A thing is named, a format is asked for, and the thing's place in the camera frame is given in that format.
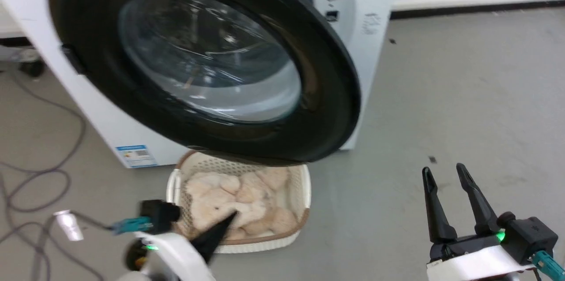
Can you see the black round glass washer door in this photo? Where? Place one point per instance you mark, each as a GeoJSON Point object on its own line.
{"type": "Point", "coordinates": [326, 95]}

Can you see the white woven laundry basket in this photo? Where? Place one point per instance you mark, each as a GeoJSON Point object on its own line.
{"type": "Point", "coordinates": [304, 192]}

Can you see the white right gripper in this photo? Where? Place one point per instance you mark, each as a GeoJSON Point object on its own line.
{"type": "Point", "coordinates": [474, 259]}

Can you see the peach plush toy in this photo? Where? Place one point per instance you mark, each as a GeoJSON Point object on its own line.
{"type": "Point", "coordinates": [260, 201]}

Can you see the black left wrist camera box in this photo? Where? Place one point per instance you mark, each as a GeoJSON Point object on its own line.
{"type": "Point", "coordinates": [160, 215]}

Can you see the black caster wheel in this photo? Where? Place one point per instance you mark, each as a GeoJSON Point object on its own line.
{"type": "Point", "coordinates": [31, 67]}

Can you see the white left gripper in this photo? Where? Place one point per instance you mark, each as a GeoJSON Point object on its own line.
{"type": "Point", "coordinates": [174, 252]}

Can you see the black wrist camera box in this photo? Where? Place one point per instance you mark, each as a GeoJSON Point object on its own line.
{"type": "Point", "coordinates": [160, 215]}
{"type": "Point", "coordinates": [527, 237]}

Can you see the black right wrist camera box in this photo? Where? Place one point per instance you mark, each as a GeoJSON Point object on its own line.
{"type": "Point", "coordinates": [527, 237]}

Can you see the blue energy label sticker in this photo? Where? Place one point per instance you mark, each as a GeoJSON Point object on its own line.
{"type": "Point", "coordinates": [136, 155]}

